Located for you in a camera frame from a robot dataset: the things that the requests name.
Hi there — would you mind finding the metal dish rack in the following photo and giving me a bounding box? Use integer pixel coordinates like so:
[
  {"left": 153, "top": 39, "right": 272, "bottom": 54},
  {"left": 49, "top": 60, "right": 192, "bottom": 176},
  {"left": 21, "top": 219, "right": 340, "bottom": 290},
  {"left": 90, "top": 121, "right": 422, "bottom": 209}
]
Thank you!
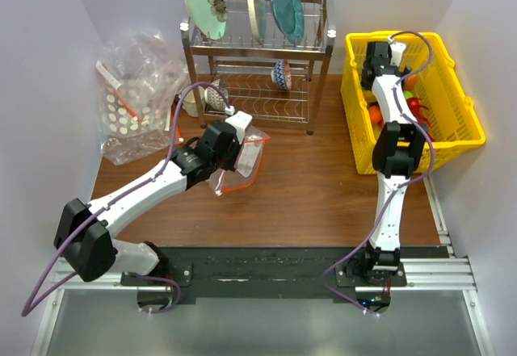
[{"left": 180, "top": 0, "right": 337, "bottom": 134}]

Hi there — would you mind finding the yellow plastic basket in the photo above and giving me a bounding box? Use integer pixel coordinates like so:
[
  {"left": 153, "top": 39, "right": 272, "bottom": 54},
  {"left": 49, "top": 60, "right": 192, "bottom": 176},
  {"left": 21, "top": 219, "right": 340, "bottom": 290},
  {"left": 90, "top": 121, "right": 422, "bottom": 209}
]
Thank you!
[{"left": 341, "top": 31, "right": 486, "bottom": 174}]

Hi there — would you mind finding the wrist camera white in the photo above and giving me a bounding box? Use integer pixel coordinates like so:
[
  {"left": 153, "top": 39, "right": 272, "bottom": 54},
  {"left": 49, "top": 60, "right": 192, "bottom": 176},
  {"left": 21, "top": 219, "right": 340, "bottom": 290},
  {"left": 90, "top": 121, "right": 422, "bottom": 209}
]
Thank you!
[
  {"left": 224, "top": 111, "right": 253, "bottom": 144},
  {"left": 388, "top": 37, "right": 407, "bottom": 67}
]

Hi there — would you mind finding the cream enamel mug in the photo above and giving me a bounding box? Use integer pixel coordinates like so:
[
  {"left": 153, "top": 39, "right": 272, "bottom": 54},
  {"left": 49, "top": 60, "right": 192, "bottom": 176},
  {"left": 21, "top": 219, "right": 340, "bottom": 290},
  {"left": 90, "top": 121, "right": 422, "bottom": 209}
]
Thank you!
[{"left": 182, "top": 86, "right": 206, "bottom": 118}]

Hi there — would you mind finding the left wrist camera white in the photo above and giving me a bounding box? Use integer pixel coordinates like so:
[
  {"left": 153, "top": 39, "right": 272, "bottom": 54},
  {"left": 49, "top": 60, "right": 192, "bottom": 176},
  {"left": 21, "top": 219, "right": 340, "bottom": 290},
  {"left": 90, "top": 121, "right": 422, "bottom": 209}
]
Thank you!
[{"left": 224, "top": 111, "right": 253, "bottom": 144}]

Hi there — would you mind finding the red toy lobster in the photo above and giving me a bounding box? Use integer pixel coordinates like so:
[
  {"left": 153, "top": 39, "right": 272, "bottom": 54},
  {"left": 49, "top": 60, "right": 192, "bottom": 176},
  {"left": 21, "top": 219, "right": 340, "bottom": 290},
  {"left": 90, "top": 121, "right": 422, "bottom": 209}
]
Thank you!
[{"left": 406, "top": 97, "right": 435, "bottom": 141}]

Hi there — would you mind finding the grey patterned bowl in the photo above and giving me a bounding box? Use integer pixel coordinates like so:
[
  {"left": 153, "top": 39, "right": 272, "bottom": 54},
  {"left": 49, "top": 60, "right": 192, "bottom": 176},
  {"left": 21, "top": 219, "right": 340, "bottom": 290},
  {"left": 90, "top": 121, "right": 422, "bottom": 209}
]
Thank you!
[{"left": 204, "top": 78, "right": 229, "bottom": 112}]

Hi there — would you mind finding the orange toy fruit back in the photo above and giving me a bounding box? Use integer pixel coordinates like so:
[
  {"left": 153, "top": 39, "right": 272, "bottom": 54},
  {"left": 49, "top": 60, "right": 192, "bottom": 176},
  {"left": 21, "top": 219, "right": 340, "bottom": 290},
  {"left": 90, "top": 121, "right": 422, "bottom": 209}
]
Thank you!
[{"left": 403, "top": 75, "right": 417, "bottom": 91}]

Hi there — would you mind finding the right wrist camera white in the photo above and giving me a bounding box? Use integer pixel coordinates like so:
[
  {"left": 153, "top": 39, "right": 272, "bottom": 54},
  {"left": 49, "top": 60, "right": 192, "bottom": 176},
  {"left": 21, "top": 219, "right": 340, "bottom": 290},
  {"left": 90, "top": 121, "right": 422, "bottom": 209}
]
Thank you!
[{"left": 388, "top": 37, "right": 407, "bottom": 67}]

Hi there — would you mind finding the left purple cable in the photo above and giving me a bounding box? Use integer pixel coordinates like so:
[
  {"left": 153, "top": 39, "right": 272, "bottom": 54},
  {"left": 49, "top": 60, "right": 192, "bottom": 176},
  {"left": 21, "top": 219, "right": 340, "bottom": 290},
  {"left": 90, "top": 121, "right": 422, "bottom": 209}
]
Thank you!
[{"left": 20, "top": 82, "right": 235, "bottom": 317}]

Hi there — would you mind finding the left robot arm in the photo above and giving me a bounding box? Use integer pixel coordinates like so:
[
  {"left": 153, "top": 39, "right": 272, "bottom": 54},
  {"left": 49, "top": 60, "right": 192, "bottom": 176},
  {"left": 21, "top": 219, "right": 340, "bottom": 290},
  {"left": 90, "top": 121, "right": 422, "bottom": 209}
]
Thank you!
[{"left": 54, "top": 121, "right": 246, "bottom": 285}]

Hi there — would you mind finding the pile of clear zip bags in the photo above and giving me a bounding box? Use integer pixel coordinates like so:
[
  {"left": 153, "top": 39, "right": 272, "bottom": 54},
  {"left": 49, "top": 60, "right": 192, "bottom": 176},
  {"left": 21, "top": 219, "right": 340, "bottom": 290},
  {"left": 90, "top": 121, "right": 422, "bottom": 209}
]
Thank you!
[{"left": 95, "top": 29, "right": 189, "bottom": 165}]

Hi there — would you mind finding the toy orange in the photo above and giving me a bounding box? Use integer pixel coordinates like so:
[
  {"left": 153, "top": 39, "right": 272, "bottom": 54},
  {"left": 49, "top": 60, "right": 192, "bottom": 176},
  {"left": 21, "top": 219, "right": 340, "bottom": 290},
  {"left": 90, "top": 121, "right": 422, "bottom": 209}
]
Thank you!
[{"left": 368, "top": 104, "right": 384, "bottom": 126}]

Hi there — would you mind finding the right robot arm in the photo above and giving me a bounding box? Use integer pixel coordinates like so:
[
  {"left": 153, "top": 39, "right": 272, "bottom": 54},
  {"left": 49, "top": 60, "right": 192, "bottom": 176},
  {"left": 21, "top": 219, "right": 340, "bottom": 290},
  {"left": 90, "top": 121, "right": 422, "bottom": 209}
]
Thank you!
[{"left": 358, "top": 41, "right": 431, "bottom": 286}]

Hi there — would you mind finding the blue patterned bowl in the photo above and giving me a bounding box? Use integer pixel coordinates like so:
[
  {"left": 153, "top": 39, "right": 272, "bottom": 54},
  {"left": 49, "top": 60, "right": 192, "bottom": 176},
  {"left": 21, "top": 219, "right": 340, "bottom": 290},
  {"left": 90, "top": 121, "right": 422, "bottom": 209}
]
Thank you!
[{"left": 271, "top": 60, "right": 292, "bottom": 90}]

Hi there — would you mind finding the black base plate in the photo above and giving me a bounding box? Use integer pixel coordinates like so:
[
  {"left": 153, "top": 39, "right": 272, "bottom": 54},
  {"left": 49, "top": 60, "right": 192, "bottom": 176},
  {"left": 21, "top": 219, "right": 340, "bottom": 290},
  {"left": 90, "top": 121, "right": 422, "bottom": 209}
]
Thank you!
[{"left": 121, "top": 247, "right": 407, "bottom": 308}]

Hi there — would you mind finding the mint green floral plate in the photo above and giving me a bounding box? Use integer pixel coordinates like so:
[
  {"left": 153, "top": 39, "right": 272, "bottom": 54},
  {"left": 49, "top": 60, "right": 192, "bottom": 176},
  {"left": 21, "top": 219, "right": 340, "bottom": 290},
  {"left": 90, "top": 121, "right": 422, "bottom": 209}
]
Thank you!
[{"left": 184, "top": 0, "right": 228, "bottom": 40}]

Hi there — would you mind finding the teal blue plate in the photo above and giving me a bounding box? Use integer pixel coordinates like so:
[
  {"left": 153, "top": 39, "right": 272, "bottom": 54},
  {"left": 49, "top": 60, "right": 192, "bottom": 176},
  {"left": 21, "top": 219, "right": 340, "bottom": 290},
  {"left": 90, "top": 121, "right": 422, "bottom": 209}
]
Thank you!
[{"left": 270, "top": 0, "right": 305, "bottom": 45}]

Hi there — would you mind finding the clear zip bag orange zipper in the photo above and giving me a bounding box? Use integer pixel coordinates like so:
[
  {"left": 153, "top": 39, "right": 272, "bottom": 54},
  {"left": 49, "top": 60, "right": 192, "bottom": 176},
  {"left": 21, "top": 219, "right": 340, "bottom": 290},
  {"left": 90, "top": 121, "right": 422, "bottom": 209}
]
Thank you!
[{"left": 207, "top": 126, "right": 270, "bottom": 196}]

